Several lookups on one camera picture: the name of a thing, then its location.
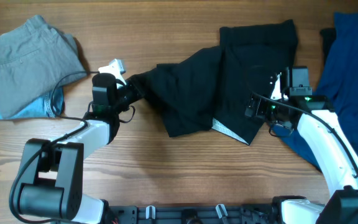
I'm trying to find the black shorts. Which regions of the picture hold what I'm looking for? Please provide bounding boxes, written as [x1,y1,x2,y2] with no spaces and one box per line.
[130,19,298,144]

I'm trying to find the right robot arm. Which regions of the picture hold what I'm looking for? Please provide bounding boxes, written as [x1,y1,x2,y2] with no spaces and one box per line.
[246,93,358,223]

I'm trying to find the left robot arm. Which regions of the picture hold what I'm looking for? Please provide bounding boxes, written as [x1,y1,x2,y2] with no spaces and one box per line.
[9,73,144,223]

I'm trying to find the blue garment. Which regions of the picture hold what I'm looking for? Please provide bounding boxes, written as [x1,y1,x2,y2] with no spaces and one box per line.
[273,0,358,179]

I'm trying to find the folded light blue jeans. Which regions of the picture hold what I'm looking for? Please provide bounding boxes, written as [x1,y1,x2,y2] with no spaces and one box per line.
[0,87,64,120]

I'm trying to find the black garment far right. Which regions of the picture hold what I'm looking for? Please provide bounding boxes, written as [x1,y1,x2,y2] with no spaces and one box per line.
[319,28,336,63]

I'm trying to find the folded grey trousers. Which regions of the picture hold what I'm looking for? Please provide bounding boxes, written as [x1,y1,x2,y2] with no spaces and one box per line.
[0,15,86,118]

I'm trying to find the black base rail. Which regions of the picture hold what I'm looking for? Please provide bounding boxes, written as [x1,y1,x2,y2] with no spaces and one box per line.
[110,204,278,224]

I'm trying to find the right white rail clip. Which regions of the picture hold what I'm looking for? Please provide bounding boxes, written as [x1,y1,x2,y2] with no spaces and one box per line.
[215,204,228,220]

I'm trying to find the white rail clip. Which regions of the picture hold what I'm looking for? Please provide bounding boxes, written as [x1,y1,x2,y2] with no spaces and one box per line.
[215,204,228,220]
[145,205,156,220]

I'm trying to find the left white rail clip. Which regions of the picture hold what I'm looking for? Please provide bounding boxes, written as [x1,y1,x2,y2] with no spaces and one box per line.
[145,205,156,220]

